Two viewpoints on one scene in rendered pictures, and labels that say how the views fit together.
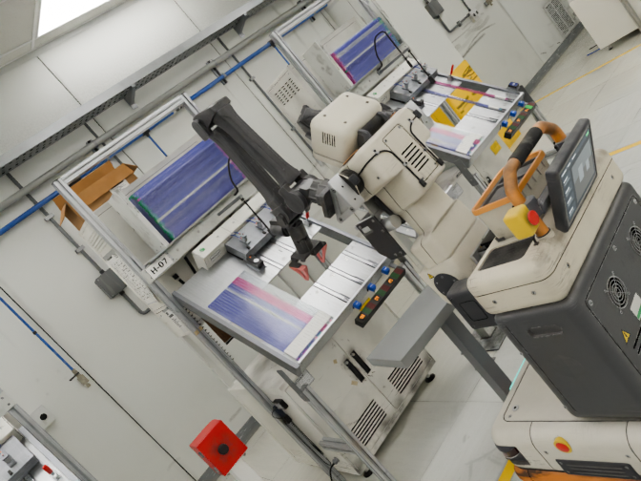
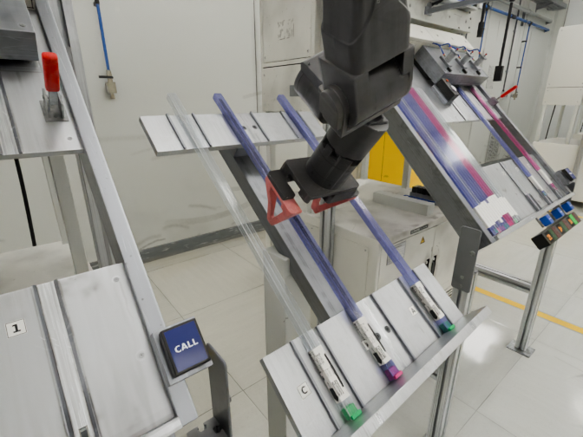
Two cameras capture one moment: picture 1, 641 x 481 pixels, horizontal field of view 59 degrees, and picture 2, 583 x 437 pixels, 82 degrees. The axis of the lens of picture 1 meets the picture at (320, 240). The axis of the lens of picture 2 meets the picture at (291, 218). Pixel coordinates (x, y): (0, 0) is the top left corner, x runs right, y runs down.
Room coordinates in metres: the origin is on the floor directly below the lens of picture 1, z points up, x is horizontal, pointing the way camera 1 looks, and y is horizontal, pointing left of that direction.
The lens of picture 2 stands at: (2.13, -0.27, 1.04)
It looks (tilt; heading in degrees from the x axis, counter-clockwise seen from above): 19 degrees down; 352
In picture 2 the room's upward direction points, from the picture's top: straight up
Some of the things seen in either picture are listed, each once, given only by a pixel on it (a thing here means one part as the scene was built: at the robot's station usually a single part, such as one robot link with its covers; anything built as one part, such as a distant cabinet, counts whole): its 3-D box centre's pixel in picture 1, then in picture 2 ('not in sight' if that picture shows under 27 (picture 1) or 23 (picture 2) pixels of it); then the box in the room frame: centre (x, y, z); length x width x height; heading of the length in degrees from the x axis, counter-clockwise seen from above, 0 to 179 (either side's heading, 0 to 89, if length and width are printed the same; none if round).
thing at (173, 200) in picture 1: (189, 188); not in sight; (2.71, 0.31, 1.52); 0.51 x 0.13 x 0.27; 121
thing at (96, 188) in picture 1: (115, 175); not in sight; (2.91, 0.56, 1.82); 0.68 x 0.30 x 0.20; 121
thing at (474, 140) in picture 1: (450, 161); (407, 202); (3.39, -0.92, 0.65); 1.01 x 0.73 x 1.29; 31
